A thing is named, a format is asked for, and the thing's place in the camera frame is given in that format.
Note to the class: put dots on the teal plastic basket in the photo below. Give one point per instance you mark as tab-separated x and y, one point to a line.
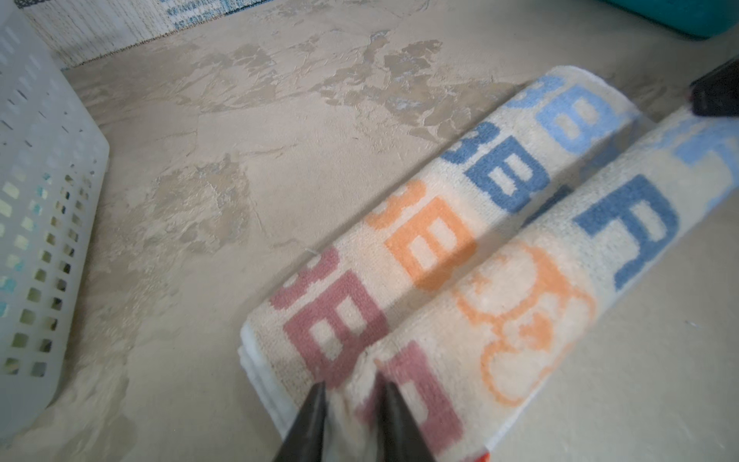
698	18

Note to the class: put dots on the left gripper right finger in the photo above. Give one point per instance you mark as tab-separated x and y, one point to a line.
400	438

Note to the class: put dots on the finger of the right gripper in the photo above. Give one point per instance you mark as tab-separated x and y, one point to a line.
716	93

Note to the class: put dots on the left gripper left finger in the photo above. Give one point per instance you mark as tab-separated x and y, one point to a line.
304	441

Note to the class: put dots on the pastel blue letter towel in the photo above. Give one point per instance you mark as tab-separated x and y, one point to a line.
470	284

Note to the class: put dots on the white plastic basket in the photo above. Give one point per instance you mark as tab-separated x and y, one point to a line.
53	161

